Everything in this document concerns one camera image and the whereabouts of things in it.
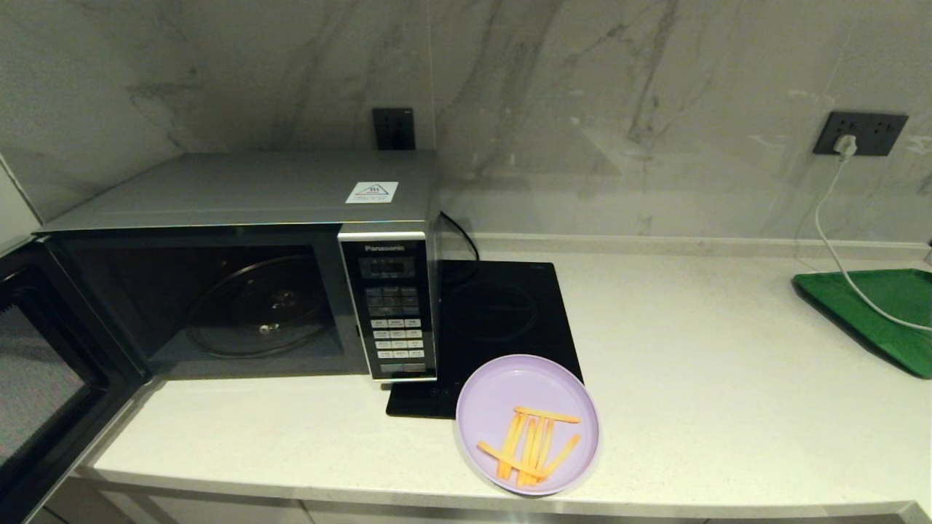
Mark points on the purple plastic plate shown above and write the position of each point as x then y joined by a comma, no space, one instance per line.
510,393

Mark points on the silver Panasonic microwave oven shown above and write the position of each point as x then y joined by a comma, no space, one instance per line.
218,189

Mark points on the black induction cooktop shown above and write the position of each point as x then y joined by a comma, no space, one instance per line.
502,313

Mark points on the white warning sticker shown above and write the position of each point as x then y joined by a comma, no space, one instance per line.
372,192

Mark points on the orange french fry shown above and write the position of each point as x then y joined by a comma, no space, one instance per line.
549,440
512,444
566,450
546,415
501,457
539,444
528,444

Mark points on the green plastic tray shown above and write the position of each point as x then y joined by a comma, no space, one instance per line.
888,313

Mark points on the small black wall socket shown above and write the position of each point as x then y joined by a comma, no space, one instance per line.
393,129

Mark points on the wide black wall socket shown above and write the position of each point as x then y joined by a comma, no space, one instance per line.
881,131

